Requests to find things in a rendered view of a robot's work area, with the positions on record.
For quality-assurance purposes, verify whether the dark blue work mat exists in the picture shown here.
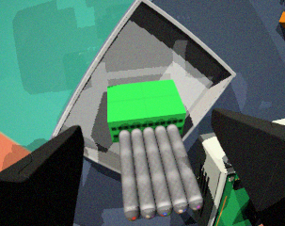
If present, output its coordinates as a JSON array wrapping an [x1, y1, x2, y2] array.
[[73, 0, 285, 226]]

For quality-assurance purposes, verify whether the green circuit board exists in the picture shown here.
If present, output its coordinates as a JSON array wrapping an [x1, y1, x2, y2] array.
[[214, 173, 251, 226]]

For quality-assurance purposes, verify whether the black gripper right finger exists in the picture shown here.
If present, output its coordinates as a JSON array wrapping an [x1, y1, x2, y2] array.
[[211, 108, 285, 226]]

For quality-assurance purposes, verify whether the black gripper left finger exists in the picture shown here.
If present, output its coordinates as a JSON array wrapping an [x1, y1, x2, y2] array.
[[0, 125, 85, 226]]

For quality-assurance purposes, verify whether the green power plug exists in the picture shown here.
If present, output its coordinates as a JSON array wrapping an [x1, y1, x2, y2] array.
[[107, 79, 203, 221]]

